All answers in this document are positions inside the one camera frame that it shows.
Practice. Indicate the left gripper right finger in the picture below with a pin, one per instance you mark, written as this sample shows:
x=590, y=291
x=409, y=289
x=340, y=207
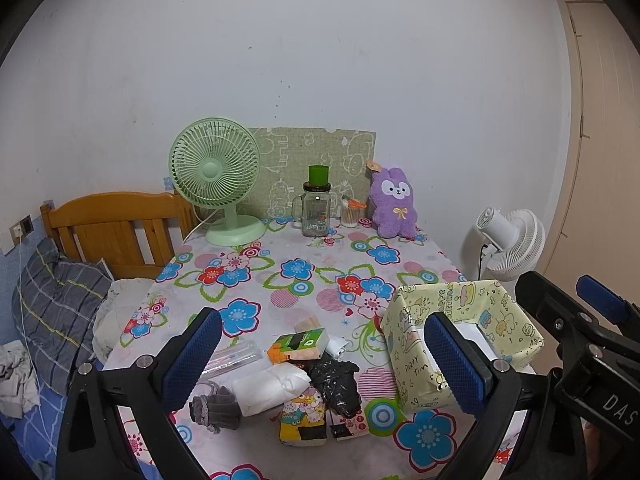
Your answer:
x=491, y=391

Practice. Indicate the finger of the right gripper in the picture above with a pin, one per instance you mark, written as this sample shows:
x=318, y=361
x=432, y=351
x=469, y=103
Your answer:
x=560, y=309
x=617, y=310

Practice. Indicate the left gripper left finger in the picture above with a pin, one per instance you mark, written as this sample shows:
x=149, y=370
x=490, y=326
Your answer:
x=93, y=443

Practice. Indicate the grey knitted glove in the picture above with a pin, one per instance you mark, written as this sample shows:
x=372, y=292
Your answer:
x=216, y=411

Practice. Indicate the clear plastic bag pack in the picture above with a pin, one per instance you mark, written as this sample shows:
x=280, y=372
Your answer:
x=231, y=358

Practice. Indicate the black plastic bag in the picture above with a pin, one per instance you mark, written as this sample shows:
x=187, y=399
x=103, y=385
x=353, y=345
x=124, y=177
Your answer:
x=336, y=382

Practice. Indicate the white cloth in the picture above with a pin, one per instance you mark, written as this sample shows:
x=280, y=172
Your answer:
x=336, y=347

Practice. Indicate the yellow cartoon tissue pack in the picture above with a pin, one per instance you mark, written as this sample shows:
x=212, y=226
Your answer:
x=303, y=420

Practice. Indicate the green orange tissue pack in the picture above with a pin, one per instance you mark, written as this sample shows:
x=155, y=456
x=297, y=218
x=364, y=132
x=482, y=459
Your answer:
x=303, y=346

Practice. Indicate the beige door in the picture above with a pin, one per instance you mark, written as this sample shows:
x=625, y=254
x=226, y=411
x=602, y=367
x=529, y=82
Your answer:
x=595, y=230

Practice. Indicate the white crumpled clothing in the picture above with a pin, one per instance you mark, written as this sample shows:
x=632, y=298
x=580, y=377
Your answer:
x=18, y=381

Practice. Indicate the yellow patterned storage box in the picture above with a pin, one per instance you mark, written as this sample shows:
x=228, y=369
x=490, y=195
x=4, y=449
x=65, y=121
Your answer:
x=482, y=310

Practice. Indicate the white standing fan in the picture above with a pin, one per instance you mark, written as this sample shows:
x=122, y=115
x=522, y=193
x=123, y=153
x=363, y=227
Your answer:
x=513, y=243

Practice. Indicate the grey plaid pillow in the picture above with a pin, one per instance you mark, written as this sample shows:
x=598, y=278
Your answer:
x=54, y=306

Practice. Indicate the wooden bed headboard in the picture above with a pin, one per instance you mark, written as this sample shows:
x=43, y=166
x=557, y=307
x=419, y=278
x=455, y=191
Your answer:
x=129, y=231

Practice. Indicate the floral tablecloth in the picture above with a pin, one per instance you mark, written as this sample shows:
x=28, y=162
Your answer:
x=261, y=290

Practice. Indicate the purple plush bunny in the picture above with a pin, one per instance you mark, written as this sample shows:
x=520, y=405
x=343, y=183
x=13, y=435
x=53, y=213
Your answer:
x=391, y=196

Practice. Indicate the cotton swab container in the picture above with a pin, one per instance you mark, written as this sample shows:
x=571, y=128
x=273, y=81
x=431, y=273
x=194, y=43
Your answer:
x=351, y=211

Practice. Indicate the glass mason jar mug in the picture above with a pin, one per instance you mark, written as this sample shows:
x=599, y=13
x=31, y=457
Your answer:
x=311, y=210

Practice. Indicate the green patterned board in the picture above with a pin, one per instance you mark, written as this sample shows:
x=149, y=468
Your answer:
x=287, y=153

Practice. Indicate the green desk fan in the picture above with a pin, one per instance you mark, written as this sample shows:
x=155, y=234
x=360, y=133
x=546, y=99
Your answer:
x=214, y=163

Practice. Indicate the green cup on jar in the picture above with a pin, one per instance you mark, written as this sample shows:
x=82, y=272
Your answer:
x=318, y=175

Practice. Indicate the wall socket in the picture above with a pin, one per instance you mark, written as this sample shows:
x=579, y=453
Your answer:
x=21, y=229

